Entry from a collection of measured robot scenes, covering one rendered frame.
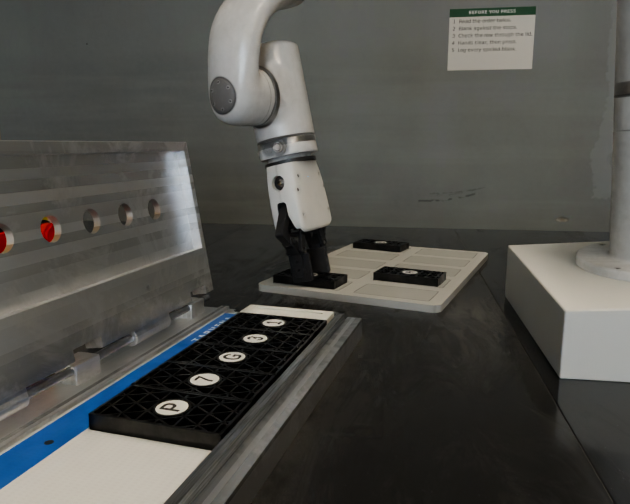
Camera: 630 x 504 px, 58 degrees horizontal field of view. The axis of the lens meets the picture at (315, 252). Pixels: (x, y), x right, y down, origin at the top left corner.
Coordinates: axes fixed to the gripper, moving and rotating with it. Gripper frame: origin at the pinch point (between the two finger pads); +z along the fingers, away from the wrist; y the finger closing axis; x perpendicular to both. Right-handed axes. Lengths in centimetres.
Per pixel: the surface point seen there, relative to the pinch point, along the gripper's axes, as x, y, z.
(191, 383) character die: -9.6, -40.9, 2.4
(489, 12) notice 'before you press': -8, 187, -72
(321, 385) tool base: -16.0, -32.8, 5.9
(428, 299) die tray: -17.2, -1.8, 6.3
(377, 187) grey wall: 50, 175, -9
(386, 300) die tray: -12.3, -4.3, 5.4
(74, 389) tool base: -0.1, -43.5, 1.7
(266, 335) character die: -9.2, -29.0, 2.3
